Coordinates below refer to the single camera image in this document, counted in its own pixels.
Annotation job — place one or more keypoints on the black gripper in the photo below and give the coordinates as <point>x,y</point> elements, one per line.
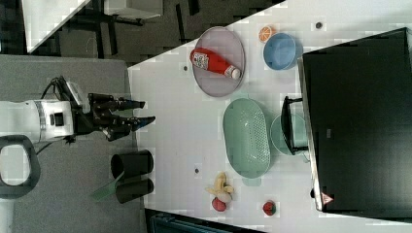
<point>101,117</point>

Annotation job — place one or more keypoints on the mint green strainer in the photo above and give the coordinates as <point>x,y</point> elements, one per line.
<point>246,140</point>

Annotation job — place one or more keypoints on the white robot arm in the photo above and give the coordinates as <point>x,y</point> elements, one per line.
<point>25,124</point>

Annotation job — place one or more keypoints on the black cylinder container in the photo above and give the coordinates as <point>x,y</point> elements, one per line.
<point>129,191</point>
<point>132,164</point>

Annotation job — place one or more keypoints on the green spatula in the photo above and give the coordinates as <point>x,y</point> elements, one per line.
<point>106,190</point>

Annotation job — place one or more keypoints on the red ketchup bottle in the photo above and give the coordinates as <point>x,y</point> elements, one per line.
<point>211,61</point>

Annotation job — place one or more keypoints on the grey oval plate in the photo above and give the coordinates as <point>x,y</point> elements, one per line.
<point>226,44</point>

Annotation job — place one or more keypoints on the peeled banana toy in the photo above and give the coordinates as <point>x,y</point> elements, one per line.
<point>221,189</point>

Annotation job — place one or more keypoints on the red apple toy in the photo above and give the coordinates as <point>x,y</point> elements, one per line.
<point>218,205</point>

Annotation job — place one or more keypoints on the orange slice toy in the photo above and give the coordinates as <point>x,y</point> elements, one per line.
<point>266,32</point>

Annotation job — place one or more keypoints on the blue cup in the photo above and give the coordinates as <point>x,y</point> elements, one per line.
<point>281,51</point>

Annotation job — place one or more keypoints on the strawberry toy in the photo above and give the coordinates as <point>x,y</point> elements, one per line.
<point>269,208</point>

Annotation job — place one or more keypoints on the mint green cup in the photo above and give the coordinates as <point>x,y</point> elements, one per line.
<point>299,137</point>

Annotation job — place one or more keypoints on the black toaster oven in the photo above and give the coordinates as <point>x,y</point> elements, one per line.
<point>357,106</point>

